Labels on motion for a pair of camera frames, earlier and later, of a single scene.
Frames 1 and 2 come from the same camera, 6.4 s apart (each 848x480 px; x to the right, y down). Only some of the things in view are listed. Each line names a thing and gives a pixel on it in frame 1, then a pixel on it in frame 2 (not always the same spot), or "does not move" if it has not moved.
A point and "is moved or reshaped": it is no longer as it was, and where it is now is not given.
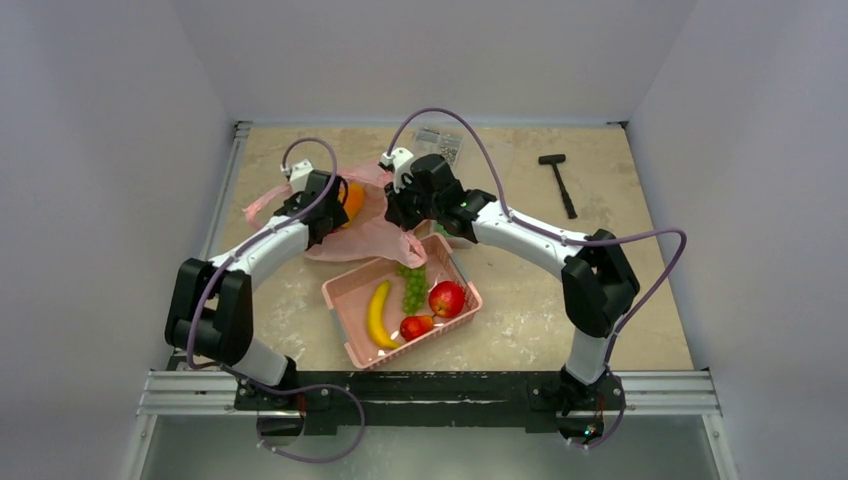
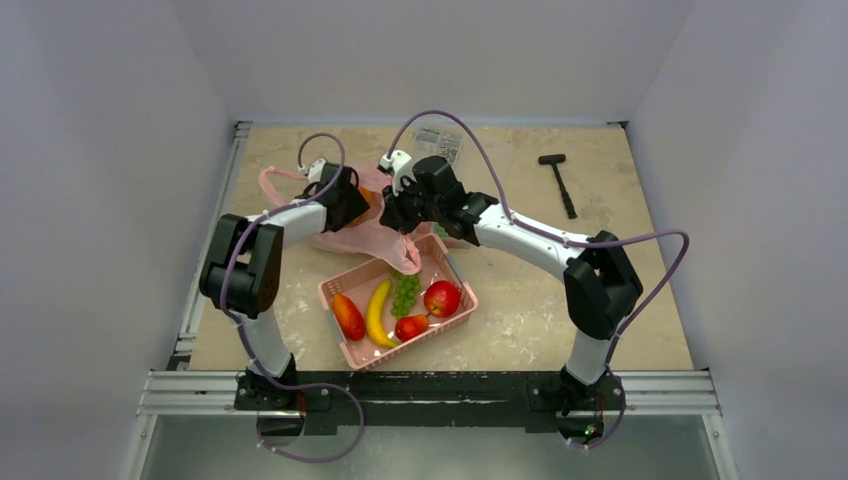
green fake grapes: x=417 y=287 is moved or reshaped
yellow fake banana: x=375 y=321 does not move
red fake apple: x=446 y=298 does not move
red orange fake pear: x=415 y=325 does not move
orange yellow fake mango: x=354 y=202 is moved or reshaped
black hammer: x=552 y=159 does not move
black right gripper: x=399 y=210 does not move
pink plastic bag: x=373 y=233 is moved or reshaped
